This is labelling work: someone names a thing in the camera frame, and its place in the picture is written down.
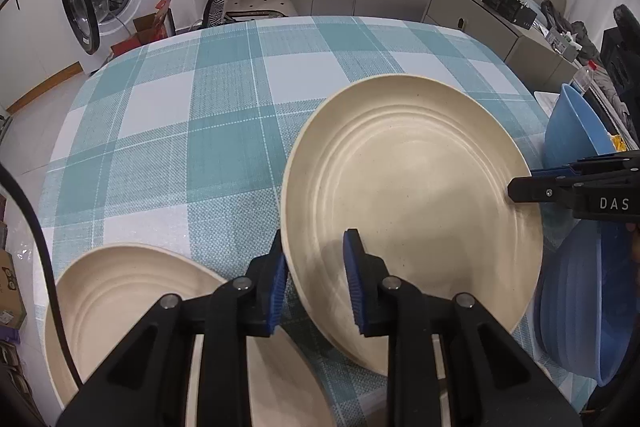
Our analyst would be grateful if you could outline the small grey box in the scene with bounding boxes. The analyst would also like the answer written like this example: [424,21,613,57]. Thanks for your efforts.
[545,29,581,58]

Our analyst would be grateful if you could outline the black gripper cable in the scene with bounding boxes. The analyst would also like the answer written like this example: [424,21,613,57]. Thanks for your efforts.
[0,164,88,388]

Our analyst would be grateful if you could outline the red cardboard box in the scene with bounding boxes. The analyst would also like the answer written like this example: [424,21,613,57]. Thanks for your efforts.
[110,0,176,58]

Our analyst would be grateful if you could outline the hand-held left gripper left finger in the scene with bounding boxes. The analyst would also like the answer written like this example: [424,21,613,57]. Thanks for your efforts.
[57,229,288,427]

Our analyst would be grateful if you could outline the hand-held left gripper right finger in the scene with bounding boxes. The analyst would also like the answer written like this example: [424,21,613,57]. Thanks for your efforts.
[342,229,583,427]

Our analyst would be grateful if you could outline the blue bowl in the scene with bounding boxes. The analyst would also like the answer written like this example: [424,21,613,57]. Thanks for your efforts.
[534,221,640,388]
[544,83,617,170]

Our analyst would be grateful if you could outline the black box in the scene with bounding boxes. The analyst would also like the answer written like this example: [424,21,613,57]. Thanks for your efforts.
[482,0,538,30]

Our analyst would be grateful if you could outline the grey drawer cabinet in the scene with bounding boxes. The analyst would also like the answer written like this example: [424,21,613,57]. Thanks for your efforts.
[424,0,583,92]

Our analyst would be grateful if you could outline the grey jacket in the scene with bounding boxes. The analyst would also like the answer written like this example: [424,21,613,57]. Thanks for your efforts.
[540,0,606,68]

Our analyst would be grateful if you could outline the cream ribbed plate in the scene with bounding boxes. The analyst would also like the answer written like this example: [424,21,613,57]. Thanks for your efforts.
[280,74,546,378]
[44,243,333,427]

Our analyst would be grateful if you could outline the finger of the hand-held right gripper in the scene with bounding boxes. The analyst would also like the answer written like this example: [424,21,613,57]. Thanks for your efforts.
[507,175,591,210]
[531,150,640,178]

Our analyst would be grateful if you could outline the white kitchen cabinets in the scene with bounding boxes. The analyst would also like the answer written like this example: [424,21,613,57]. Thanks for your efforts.
[0,0,83,112]

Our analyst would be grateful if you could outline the small cardboard box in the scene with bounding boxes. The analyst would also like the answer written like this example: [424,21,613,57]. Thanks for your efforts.
[0,247,28,333]

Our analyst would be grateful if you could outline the clear water bottle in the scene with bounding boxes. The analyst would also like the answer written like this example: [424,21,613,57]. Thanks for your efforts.
[572,59,598,92]

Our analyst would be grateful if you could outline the teal checked tablecloth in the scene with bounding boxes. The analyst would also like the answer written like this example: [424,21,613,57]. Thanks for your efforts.
[32,14,601,427]

